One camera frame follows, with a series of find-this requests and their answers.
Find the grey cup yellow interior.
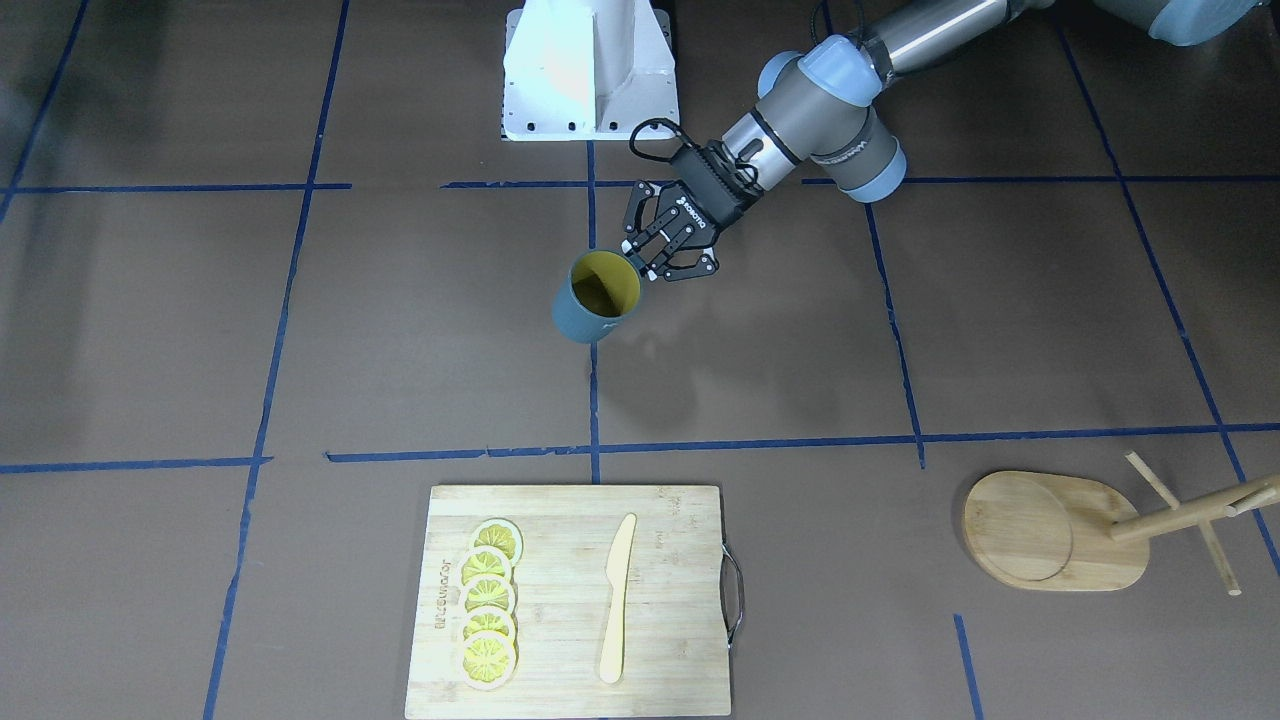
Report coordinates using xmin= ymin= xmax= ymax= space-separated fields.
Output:
xmin=550 ymin=249 xmax=643 ymax=345

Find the yellow plastic knife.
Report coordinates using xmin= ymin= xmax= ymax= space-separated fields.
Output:
xmin=596 ymin=512 xmax=637 ymax=685

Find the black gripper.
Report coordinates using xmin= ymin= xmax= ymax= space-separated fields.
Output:
xmin=621 ymin=143 xmax=763 ymax=282

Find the wooden cup storage rack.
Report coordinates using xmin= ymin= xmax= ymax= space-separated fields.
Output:
xmin=960 ymin=452 xmax=1277 ymax=596

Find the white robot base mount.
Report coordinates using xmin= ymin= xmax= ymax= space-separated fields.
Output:
xmin=500 ymin=1 xmax=680 ymax=142

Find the bamboo cutting board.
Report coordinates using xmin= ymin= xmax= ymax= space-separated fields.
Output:
xmin=404 ymin=484 xmax=733 ymax=719

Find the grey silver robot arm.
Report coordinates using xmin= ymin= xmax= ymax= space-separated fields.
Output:
xmin=612 ymin=1 xmax=1030 ymax=282

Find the lemon slice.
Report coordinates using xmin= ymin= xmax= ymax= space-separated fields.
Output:
xmin=460 ymin=574 xmax=518 ymax=614
xmin=468 ymin=518 xmax=524 ymax=565
xmin=461 ymin=605 xmax=518 ymax=643
xmin=458 ymin=544 xmax=513 ymax=585
xmin=460 ymin=630 xmax=518 ymax=691

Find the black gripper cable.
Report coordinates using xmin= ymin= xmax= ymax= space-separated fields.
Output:
xmin=628 ymin=117 xmax=701 ymax=167

